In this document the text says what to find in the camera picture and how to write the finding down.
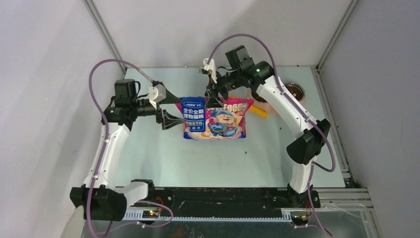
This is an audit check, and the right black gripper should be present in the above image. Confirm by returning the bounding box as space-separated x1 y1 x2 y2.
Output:
204 69 242 110

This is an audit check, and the colourful pet food bag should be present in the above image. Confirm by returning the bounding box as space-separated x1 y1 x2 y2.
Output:
176 97 254 141

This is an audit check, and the yellow plastic scoop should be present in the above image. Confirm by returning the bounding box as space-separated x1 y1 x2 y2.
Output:
223 96 268 119

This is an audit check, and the pink double bowl stand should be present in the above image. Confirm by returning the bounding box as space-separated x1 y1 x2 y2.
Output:
247 82 308 116

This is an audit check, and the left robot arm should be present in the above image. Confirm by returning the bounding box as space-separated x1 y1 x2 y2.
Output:
70 79 184 221

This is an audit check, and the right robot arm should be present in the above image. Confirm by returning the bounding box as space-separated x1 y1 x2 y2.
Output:
201 45 331 208

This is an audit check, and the brown pet food kibble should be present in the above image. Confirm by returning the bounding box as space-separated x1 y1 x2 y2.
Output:
285 84 305 100

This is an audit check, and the left steel bowl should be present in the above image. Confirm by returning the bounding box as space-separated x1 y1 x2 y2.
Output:
251 91 267 103

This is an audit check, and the steel bowl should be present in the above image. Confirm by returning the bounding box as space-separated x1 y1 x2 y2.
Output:
251 91 267 103
283 82 306 102

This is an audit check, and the right steel bowl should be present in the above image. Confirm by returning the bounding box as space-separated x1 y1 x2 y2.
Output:
283 82 306 102

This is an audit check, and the left electronics board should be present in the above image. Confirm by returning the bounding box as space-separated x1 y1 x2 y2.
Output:
142 210 160 219

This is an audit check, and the electronics board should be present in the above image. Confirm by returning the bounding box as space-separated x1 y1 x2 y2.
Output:
142 210 160 219
290 215 310 228

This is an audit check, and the right electronics board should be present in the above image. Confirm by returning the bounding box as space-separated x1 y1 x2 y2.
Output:
290 215 310 228

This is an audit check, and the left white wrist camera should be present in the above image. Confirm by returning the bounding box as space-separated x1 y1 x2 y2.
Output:
148 84 166 110

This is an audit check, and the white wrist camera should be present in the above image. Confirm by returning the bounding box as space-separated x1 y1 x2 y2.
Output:
199 58 217 84
148 84 166 110

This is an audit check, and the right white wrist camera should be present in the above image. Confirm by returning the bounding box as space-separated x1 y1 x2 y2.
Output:
199 58 217 84

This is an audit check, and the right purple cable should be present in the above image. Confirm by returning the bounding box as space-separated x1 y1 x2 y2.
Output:
207 34 337 237

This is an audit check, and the purple cable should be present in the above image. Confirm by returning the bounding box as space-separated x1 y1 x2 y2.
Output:
86 59 174 238
207 34 337 237

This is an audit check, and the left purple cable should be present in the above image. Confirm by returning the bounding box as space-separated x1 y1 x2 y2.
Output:
86 59 174 238

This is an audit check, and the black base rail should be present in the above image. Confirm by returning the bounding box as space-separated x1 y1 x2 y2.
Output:
147 187 321 220

